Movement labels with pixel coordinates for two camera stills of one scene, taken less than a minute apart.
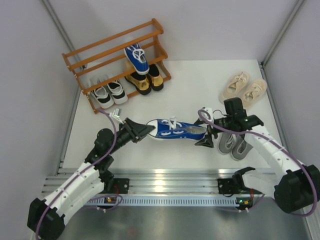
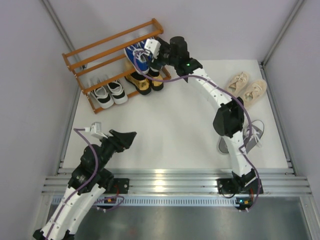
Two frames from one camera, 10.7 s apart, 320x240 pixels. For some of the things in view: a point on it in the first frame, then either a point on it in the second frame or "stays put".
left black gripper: x=136 y=131 to x=123 y=140
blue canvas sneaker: x=171 y=128 to x=140 y=58
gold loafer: x=141 y=82 stays put
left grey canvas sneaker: x=226 y=141 stays put
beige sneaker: x=234 y=86 stays put
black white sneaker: x=118 y=94 stays put
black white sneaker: x=102 y=96 stays put
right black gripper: x=207 y=141 to x=164 y=48
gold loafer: x=155 y=78 stays put
